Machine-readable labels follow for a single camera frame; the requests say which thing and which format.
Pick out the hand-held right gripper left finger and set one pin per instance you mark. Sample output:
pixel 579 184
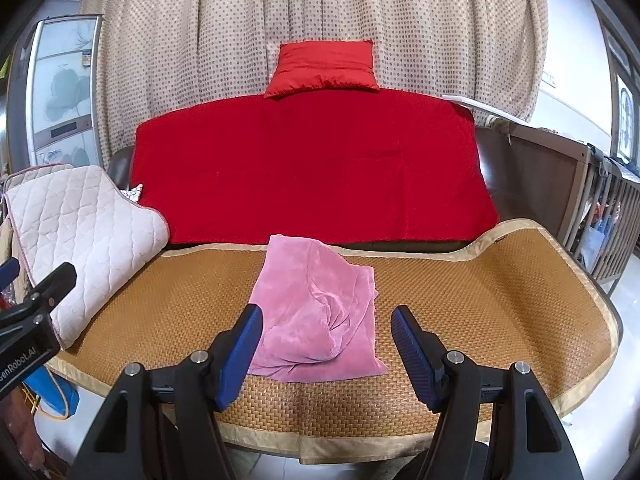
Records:
pixel 240 360

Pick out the white flat board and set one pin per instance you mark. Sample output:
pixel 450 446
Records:
pixel 475 102

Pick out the wooden crib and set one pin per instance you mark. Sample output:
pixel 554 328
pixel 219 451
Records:
pixel 545 175

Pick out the red pillow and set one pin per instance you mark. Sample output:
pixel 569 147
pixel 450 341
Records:
pixel 325 67

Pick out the person's left forearm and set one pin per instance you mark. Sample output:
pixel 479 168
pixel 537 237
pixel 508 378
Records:
pixel 15 430

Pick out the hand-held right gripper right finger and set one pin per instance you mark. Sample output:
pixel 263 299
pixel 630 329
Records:
pixel 415 360

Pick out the blue yellow plastic toy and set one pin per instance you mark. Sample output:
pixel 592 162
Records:
pixel 55 392

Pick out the silver patterned cushion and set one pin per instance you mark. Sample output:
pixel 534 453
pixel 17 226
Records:
pixel 132 193

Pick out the woven bamboo mat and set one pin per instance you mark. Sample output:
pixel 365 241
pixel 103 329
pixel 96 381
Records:
pixel 500 285

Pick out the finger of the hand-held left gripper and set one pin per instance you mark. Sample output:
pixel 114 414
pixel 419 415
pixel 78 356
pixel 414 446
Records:
pixel 55 285
pixel 9 272

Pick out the white quilted pad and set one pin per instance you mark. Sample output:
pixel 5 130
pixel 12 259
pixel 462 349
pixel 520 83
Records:
pixel 90 230

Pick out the beige dotted curtain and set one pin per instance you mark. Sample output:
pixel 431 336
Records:
pixel 200 50

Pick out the framed wall picture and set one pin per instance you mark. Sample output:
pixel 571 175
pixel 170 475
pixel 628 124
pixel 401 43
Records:
pixel 627 120
pixel 612 42

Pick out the red blanket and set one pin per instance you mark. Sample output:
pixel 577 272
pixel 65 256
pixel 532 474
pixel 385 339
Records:
pixel 310 170

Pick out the white wall socket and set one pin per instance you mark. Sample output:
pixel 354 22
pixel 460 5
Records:
pixel 549 79

